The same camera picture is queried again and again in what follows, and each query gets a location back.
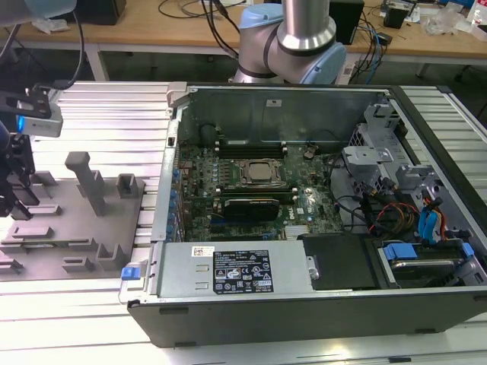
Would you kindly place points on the small black adapter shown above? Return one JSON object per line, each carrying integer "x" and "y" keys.
{"x": 384, "y": 39}

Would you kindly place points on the green motherboard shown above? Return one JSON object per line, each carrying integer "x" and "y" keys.
{"x": 323, "y": 190}

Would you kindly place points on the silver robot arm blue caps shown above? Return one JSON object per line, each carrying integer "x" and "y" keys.
{"x": 304, "y": 23}

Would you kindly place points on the black open PC case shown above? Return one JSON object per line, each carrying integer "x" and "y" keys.
{"x": 266, "y": 323}

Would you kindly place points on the silver drive cage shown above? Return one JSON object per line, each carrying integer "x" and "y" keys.
{"x": 365, "y": 156}

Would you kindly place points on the black cover plate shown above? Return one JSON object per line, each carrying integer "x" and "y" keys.
{"x": 342, "y": 262}

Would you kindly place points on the blue case latch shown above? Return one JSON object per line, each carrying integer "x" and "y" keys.
{"x": 129, "y": 274}

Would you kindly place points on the crumpled white plastic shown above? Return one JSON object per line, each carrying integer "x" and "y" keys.
{"x": 49, "y": 26}

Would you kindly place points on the black CPU socket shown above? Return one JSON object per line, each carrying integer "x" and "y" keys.
{"x": 238, "y": 161}

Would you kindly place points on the silver coin battery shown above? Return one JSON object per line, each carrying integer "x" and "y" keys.
{"x": 309, "y": 153}

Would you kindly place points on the large black box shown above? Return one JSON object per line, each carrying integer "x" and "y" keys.
{"x": 102, "y": 11}

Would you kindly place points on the small black device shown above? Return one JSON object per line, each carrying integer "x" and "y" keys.
{"x": 399, "y": 17}

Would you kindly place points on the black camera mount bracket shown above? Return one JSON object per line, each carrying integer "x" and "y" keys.
{"x": 23, "y": 102}

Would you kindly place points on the hard disk in blue carrier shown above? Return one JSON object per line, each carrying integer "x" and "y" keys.
{"x": 397, "y": 252}

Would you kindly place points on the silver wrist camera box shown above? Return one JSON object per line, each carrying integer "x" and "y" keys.
{"x": 43, "y": 125}

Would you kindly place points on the grey metal bracket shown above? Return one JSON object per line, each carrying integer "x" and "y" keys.
{"x": 414, "y": 175}

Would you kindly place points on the grey parts rack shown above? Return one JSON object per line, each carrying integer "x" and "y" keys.
{"x": 76, "y": 224}

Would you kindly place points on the silver CPU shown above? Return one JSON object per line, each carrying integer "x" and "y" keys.
{"x": 260, "y": 172}

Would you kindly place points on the silver finned chipset heatsink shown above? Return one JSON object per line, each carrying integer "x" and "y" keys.
{"x": 296, "y": 231}

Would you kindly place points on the small white wall sticker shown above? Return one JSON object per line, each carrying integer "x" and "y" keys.
{"x": 273, "y": 102}

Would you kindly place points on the wooden desk white frame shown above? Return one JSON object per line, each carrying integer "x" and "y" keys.
{"x": 152, "y": 34}

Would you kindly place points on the silver case corner bracket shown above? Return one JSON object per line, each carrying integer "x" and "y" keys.
{"x": 177, "y": 91}

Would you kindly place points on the clear plastic bag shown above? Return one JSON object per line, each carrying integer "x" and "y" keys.
{"x": 441, "y": 21}

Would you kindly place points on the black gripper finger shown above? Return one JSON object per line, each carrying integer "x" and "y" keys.
{"x": 23, "y": 159}
{"x": 15, "y": 201}

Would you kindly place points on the tall black box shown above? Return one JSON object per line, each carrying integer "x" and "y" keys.
{"x": 348, "y": 23}

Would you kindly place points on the silver power supply with label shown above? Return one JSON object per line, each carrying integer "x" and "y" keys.
{"x": 182, "y": 273}

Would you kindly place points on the black graphics card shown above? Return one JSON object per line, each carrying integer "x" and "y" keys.
{"x": 251, "y": 211}

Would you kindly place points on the white packet red print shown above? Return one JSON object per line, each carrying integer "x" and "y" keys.
{"x": 475, "y": 19}

